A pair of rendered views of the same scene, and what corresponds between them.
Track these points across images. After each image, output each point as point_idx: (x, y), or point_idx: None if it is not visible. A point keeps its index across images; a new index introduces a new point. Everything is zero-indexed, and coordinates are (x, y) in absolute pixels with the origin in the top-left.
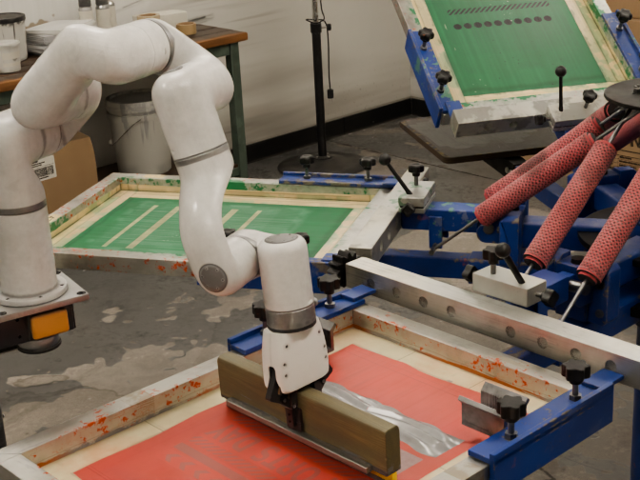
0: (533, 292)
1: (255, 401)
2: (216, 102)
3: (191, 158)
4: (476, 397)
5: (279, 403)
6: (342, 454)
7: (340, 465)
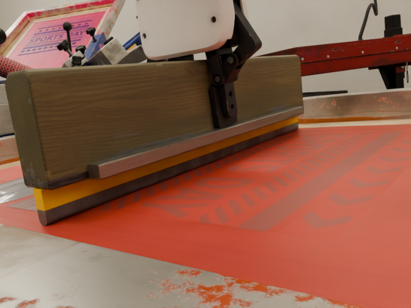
0: None
1: (150, 129)
2: None
3: None
4: None
5: (234, 69)
6: (281, 111)
7: (262, 144)
